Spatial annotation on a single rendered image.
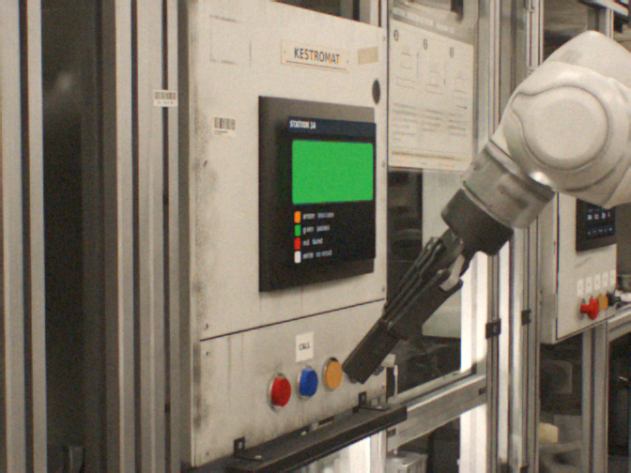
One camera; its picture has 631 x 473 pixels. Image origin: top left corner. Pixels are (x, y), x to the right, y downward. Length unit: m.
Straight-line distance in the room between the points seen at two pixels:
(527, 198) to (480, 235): 0.06
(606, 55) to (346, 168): 0.32
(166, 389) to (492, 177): 0.39
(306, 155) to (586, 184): 0.33
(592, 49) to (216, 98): 0.38
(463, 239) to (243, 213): 0.23
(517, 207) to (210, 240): 0.32
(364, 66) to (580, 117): 0.47
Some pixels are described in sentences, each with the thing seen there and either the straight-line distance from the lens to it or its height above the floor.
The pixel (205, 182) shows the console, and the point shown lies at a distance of 1.12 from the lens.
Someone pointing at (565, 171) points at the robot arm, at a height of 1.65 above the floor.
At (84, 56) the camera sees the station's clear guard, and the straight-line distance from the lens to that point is 1.04.
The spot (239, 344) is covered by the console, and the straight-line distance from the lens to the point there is 1.19.
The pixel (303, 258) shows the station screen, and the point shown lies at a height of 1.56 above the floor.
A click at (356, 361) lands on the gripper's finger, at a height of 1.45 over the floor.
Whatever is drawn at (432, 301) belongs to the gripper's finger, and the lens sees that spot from 1.23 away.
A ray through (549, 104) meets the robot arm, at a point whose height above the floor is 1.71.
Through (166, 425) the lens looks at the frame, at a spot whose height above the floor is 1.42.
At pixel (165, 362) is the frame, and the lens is 1.11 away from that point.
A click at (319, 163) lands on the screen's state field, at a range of 1.27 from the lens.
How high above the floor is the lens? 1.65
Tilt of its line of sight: 3 degrees down
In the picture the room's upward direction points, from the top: straight up
